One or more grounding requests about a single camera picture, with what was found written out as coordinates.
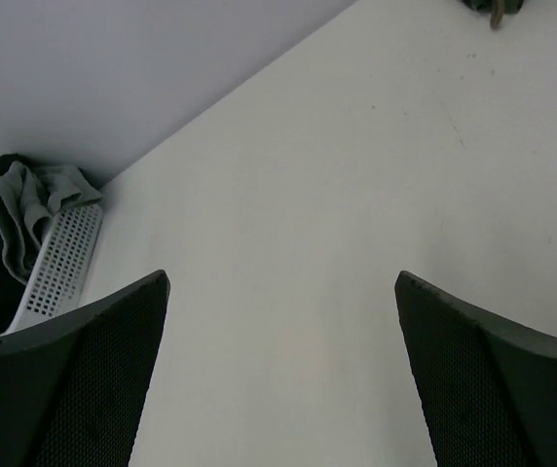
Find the white plastic basket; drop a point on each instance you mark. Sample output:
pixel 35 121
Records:
pixel 56 283

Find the grey shorts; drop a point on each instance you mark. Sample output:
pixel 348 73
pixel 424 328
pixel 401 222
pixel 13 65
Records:
pixel 30 198

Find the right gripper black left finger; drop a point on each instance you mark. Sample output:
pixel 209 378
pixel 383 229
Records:
pixel 73 388

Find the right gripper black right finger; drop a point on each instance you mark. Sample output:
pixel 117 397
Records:
pixel 487 385

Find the olive green shorts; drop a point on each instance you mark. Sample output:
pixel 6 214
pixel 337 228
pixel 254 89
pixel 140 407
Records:
pixel 496 9

